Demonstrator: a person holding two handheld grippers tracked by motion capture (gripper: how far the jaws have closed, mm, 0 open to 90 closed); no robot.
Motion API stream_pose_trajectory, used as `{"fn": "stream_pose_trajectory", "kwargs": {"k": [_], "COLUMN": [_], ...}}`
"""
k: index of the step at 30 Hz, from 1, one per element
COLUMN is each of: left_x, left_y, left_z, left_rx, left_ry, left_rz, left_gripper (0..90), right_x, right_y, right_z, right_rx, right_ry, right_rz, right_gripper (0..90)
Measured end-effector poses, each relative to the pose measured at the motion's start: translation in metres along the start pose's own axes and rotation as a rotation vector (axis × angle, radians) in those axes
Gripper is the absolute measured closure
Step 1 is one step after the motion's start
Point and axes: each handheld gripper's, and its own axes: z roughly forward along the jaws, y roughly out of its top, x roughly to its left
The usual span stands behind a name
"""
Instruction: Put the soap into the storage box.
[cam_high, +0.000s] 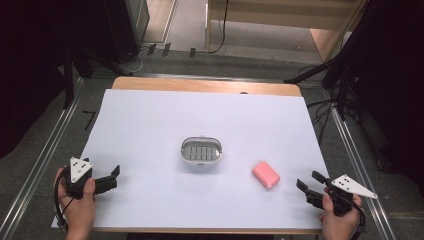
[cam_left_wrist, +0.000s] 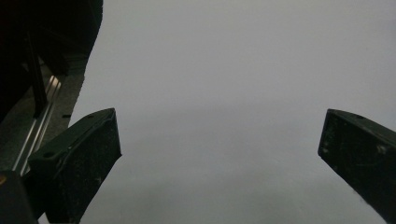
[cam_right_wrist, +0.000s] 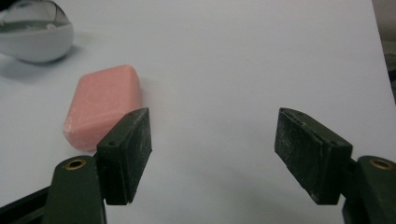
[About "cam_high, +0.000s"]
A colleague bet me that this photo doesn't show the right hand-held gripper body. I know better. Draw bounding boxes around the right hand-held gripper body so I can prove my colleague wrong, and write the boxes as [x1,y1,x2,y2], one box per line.
[324,173,379,217]

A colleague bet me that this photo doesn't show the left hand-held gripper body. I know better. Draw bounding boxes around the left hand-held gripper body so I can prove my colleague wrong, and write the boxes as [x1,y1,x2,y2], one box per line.
[61,157,97,200]

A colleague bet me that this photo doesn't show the pink sponge block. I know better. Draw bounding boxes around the pink sponge block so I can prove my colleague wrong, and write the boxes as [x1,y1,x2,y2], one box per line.
[251,160,281,190]

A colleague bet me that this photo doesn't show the metal basket container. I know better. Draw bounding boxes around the metal basket container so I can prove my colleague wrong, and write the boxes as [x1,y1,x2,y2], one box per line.
[180,135,224,166]

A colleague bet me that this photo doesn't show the person's right hand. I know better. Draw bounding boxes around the person's right hand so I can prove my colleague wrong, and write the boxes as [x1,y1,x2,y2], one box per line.
[319,194,364,240]

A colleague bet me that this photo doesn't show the person's left hand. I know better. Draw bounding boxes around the person's left hand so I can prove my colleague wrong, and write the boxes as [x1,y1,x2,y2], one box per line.
[54,167,97,240]

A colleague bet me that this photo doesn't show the black angled floor tape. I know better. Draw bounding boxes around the black angled floor tape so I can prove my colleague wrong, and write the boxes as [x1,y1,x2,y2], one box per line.
[81,110,98,131]

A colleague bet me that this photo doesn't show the white paper sheet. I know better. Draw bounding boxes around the white paper sheet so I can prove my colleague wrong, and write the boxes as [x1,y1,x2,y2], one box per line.
[51,88,331,231]

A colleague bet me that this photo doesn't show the black metal stand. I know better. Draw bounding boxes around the black metal stand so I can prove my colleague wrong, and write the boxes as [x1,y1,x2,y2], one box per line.
[62,44,135,110]

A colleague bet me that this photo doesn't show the black tripod stand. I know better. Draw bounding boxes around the black tripod stand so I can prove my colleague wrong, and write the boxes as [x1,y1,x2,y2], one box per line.
[283,49,355,122]

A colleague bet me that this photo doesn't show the black curtain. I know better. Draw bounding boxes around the black curtain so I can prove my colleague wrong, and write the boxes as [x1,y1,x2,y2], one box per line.
[0,0,113,160]
[346,0,424,198]

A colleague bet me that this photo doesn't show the wooden table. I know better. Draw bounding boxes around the wooden table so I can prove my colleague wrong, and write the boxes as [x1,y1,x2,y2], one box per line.
[92,76,323,236]

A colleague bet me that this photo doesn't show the light wooden furniture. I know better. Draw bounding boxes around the light wooden furniture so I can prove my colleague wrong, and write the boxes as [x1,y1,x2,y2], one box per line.
[204,0,369,63]

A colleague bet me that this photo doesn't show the black cabinet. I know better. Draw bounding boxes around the black cabinet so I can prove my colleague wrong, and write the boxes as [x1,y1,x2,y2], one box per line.
[101,0,151,65]

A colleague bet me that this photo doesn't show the metal floor rail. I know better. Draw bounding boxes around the metal floor rail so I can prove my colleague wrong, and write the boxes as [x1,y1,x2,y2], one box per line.
[328,105,398,240]
[0,77,85,240]

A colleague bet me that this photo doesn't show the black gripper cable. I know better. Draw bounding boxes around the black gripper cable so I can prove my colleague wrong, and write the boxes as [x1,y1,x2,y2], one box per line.
[53,169,70,232]
[336,192,367,240]

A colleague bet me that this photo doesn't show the black floor cables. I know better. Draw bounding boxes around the black floor cables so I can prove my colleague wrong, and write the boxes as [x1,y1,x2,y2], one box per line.
[298,64,361,144]

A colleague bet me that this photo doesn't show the white floor cable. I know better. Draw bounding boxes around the white floor cable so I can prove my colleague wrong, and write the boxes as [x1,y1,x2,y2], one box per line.
[118,46,149,75]

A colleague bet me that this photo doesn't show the black hanging cable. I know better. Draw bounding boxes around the black hanging cable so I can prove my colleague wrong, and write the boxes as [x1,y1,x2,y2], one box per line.
[196,0,230,55]

